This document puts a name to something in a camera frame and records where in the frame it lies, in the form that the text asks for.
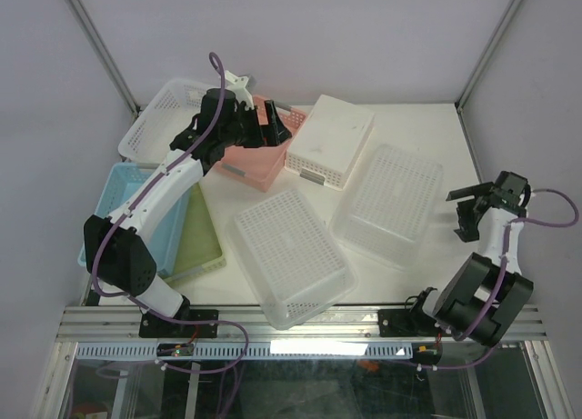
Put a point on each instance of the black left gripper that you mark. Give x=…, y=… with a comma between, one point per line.
x=277, y=133

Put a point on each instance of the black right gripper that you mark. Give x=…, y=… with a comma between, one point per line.
x=467, y=229

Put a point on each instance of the pink plastic basket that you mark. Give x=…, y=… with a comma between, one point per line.
x=260, y=167

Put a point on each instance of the cream white small basket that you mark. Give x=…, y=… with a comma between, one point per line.
x=330, y=141

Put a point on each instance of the translucent white shallow basket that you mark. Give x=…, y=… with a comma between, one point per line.
x=169, y=113

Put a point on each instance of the large white perforated basket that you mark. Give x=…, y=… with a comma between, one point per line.
x=292, y=264

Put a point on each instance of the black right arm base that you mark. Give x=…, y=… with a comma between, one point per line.
x=404, y=321

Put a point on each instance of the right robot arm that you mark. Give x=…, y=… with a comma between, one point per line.
x=488, y=291

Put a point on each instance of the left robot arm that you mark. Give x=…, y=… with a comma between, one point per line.
x=115, y=245

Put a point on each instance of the yellow green plastic basket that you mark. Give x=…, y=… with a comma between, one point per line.
x=199, y=251

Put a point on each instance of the left aluminium corner post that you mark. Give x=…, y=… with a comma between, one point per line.
x=96, y=41

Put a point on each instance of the aluminium corner post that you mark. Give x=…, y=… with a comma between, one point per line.
x=493, y=42
x=96, y=41

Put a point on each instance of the right aluminium corner post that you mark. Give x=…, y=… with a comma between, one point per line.
x=493, y=42

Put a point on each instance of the aluminium front rail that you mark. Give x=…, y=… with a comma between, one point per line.
x=117, y=323

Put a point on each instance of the white slotted cable duct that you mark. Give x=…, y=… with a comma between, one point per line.
x=230, y=351

